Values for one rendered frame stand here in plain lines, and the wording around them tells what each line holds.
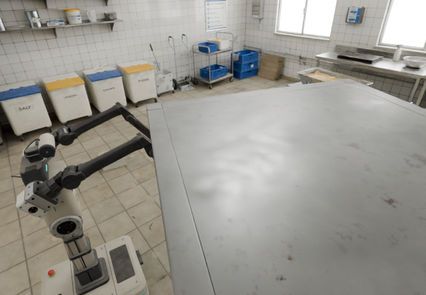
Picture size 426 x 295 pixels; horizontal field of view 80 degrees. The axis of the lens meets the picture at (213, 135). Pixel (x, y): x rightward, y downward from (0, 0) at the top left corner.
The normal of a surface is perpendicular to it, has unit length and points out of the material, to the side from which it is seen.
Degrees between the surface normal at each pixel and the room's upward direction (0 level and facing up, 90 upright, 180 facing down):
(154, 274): 0
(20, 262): 0
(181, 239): 0
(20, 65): 90
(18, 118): 91
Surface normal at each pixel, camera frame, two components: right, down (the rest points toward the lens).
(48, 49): 0.62, 0.37
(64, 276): -0.03, -0.87
